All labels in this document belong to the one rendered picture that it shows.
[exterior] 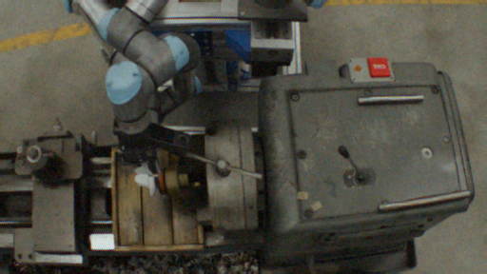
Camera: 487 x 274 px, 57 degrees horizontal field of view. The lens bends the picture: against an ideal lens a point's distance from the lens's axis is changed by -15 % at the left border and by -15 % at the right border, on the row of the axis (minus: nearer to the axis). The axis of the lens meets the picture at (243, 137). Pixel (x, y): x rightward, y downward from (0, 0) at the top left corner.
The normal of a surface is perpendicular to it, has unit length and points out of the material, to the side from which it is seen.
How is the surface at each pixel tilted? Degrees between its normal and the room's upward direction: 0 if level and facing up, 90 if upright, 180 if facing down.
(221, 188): 29
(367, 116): 0
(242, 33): 0
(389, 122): 0
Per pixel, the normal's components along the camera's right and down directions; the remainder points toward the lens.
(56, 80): -0.01, -0.36
